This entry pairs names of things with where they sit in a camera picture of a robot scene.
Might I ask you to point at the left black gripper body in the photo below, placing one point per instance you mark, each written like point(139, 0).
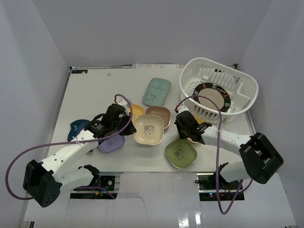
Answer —
point(127, 123)

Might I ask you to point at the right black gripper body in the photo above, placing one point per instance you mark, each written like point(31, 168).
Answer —
point(183, 133)

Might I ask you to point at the orange square panda plate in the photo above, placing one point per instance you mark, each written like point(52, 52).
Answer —
point(200, 121)

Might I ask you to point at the cream square panda plate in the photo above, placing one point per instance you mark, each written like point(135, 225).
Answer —
point(149, 129)

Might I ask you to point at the round black rimmed plate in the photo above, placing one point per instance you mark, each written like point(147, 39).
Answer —
point(216, 93)

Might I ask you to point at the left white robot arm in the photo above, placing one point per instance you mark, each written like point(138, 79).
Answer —
point(44, 180)

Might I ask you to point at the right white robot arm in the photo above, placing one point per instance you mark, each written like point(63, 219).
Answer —
point(260, 159)

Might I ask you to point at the white plastic basket bin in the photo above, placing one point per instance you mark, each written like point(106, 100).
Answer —
point(242, 89)

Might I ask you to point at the yellow square panda plate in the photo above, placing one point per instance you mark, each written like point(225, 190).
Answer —
point(137, 111)

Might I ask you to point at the purple square panda plate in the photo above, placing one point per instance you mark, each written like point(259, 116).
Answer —
point(112, 144)

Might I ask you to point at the green square panda plate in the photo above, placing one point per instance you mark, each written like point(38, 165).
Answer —
point(181, 153)

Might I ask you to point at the brown square plate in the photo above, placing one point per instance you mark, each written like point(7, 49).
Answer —
point(162, 112)

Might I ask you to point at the dark blue leaf dish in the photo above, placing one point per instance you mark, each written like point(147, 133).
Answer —
point(76, 127)

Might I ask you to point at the teal rectangular plate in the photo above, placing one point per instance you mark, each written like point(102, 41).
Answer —
point(156, 92)

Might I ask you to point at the papers at table back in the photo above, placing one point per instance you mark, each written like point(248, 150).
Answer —
point(157, 66)

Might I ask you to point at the black label sticker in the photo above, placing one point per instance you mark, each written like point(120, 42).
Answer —
point(79, 71)

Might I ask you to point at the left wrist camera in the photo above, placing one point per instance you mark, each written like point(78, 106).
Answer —
point(124, 103)

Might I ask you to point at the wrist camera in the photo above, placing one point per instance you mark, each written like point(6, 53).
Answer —
point(181, 109)
point(124, 103)

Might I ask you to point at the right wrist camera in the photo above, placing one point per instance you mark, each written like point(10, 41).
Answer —
point(181, 109)

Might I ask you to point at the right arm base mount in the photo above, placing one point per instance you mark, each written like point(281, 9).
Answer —
point(207, 188)

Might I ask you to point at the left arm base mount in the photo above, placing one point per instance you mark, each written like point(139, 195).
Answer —
point(103, 187)

